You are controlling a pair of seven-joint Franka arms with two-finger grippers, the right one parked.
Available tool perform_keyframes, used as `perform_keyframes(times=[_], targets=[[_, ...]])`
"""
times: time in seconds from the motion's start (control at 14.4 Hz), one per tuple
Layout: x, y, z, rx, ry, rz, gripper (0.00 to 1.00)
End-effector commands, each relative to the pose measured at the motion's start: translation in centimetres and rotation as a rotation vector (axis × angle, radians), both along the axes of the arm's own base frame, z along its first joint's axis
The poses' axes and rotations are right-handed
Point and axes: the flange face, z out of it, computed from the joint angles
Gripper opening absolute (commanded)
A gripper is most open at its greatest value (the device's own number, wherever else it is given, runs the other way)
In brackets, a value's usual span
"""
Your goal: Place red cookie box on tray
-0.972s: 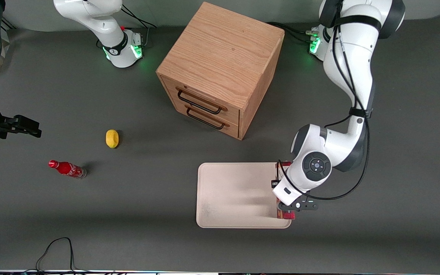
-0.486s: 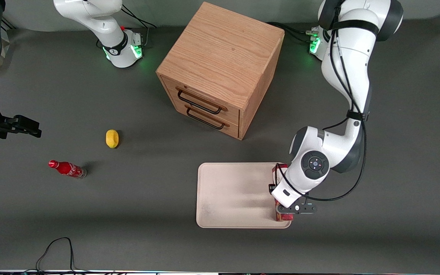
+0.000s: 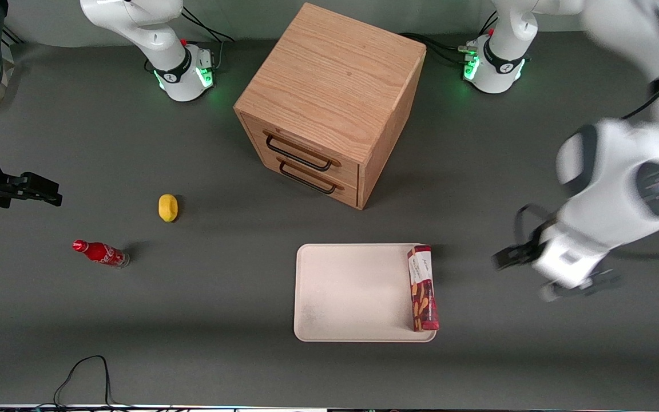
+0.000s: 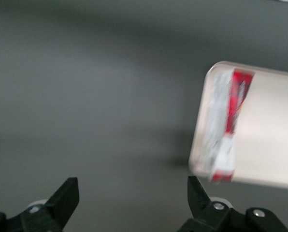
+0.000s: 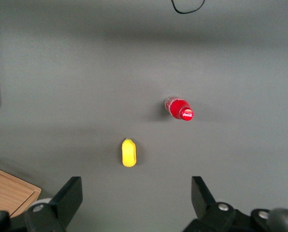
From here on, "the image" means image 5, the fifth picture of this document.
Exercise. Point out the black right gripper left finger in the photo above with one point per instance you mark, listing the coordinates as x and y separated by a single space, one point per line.
66 195

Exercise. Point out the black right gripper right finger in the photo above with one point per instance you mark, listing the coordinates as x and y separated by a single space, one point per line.
204 205

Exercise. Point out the wooden drawer cabinet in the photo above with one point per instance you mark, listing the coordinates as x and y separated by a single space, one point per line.
8 191

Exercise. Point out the yellow toy lemon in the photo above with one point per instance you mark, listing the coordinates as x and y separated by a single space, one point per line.
129 153

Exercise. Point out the red cola bottle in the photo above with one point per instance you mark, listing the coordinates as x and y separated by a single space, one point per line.
179 108

